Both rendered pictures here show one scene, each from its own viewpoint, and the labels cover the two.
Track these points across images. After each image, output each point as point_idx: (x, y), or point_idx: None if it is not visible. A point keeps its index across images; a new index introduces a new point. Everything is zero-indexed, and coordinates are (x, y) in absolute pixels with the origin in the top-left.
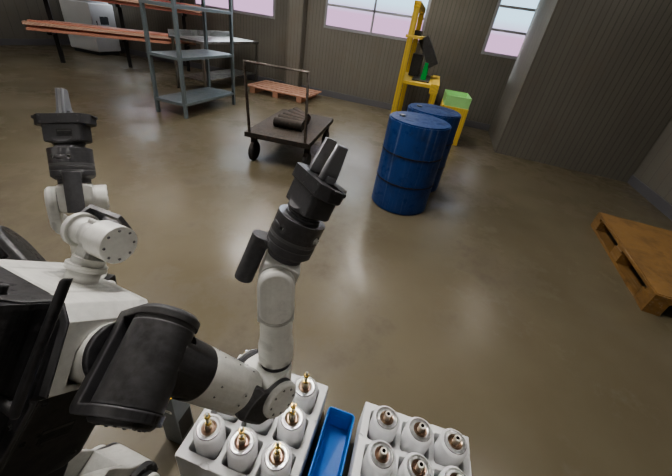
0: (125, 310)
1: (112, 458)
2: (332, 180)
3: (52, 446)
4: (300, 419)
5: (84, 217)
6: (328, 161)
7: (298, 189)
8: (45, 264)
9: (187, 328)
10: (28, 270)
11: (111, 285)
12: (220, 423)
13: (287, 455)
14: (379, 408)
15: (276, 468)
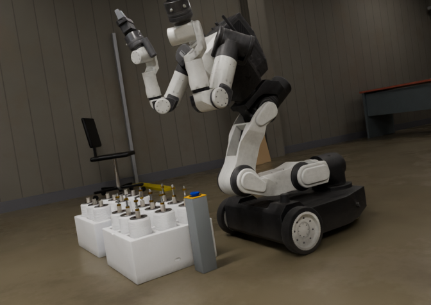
0: (190, 48)
1: (230, 159)
2: None
3: None
4: (139, 205)
5: None
6: (124, 15)
7: (131, 24)
8: (208, 41)
9: None
10: (211, 36)
11: (191, 52)
12: (179, 204)
13: (160, 200)
14: (98, 207)
15: (168, 198)
